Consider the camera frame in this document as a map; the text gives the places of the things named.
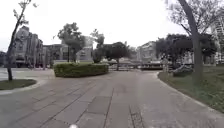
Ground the low broad dark tree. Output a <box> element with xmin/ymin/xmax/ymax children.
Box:
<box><xmin>99</xmin><ymin>41</ymin><xmax>132</xmax><ymax>71</ymax></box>

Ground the small slender tree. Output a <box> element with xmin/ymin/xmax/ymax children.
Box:
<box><xmin>89</xmin><ymin>28</ymin><xmax>106</xmax><ymax>64</ymax></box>

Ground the low railing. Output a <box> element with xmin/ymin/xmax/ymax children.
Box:
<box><xmin>108</xmin><ymin>63</ymin><xmax>164</xmax><ymax>72</ymax></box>

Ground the trimmed green hedge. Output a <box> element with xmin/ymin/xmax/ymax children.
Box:
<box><xmin>53</xmin><ymin>62</ymin><xmax>110</xmax><ymax>79</ymax></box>

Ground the grey stone slab path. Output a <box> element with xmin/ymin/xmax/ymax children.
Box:
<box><xmin>0</xmin><ymin>68</ymin><xmax>224</xmax><ymax>128</ymax></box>

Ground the pale grey building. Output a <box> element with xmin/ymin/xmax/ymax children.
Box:
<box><xmin>136</xmin><ymin>40</ymin><xmax>158</xmax><ymax>64</ymax></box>

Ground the dark leafy tree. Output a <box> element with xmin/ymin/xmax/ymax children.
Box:
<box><xmin>57</xmin><ymin>22</ymin><xmax>86</xmax><ymax>64</ymax></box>

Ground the low grey building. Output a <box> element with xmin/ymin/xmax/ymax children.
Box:
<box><xmin>42</xmin><ymin>43</ymin><xmax>70</xmax><ymax>66</ymax></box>

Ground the clump of dark trees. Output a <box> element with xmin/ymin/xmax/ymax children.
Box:
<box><xmin>155</xmin><ymin>33</ymin><xmax>218</xmax><ymax>70</ymax></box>

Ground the dark low bush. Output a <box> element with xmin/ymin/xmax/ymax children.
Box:
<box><xmin>172</xmin><ymin>64</ymin><xmax>195</xmax><ymax>77</ymax></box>

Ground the pale stone kerb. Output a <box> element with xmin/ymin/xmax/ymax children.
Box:
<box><xmin>154</xmin><ymin>71</ymin><xmax>224</xmax><ymax>118</ymax></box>
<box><xmin>0</xmin><ymin>77</ymin><xmax>48</xmax><ymax>96</ymax></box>

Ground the large leaning tree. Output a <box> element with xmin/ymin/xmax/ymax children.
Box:
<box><xmin>164</xmin><ymin>0</ymin><xmax>224</xmax><ymax>84</ymax></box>

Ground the grey ornate building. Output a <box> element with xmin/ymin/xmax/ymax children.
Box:
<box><xmin>11</xmin><ymin>25</ymin><xmax>44</xmax><ymax>69</ymax></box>

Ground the grass lawn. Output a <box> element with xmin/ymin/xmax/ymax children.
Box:
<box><xmin>158</xmin><ymin>64</ymin><xmax>224</xmax><ymax>114</ymax></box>

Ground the small grass patch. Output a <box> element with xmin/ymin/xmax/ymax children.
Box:
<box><xmin>0</xmin><ymin>78</ymin><xmax>38</xmax><ymax>92</ymax></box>

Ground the thin bare tree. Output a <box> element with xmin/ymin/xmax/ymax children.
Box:
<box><xmin>5</xmin><ymin>0</ymin><xmax>38</xmax><ymax>82</ymax></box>

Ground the tall pale building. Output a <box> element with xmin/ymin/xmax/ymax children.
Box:
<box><xmin>209</xmin><ymin>13</ymin><xmax>224</xmax><ymax>65</ymax></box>

